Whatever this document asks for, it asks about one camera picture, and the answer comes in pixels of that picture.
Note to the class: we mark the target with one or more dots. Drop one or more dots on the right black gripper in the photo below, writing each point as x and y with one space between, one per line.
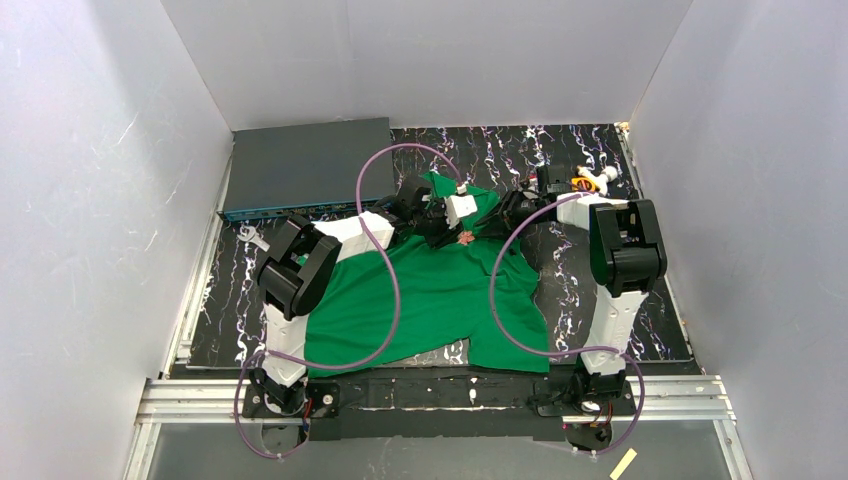
495 216

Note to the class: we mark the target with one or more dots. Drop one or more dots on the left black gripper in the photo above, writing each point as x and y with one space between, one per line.
440 225

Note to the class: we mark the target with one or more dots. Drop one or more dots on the green polo shirt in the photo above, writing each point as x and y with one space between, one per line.
461 291

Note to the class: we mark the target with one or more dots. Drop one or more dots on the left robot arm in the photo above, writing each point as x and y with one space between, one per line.
294 270

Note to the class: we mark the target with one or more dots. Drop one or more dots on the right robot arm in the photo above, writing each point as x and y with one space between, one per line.
626 249

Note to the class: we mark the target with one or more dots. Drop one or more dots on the orange white toy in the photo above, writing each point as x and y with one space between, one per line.
586 180

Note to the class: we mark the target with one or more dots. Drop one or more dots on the silver wrench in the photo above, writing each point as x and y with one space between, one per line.
250 235

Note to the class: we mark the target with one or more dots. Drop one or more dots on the yellow tape strip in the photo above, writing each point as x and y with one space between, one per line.
623 464

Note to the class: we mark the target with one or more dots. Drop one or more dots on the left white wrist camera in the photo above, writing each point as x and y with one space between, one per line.
459 206

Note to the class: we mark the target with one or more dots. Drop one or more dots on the grey network switch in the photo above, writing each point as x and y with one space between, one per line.
277 171

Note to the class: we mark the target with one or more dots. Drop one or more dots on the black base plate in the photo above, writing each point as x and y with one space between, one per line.
413 402

